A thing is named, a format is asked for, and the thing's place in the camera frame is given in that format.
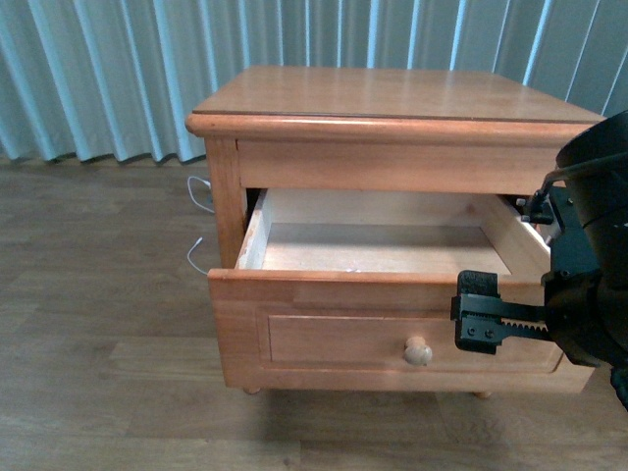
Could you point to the wooden drawer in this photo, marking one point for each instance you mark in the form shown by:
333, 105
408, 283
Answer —
351, 290

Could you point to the pale green curtain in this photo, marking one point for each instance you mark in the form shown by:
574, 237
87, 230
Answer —
117, 78

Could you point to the wooden nightstand cabinet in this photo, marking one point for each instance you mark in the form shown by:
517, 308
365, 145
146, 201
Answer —
375, 130

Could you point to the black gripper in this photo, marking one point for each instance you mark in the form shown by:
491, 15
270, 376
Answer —
585, 199

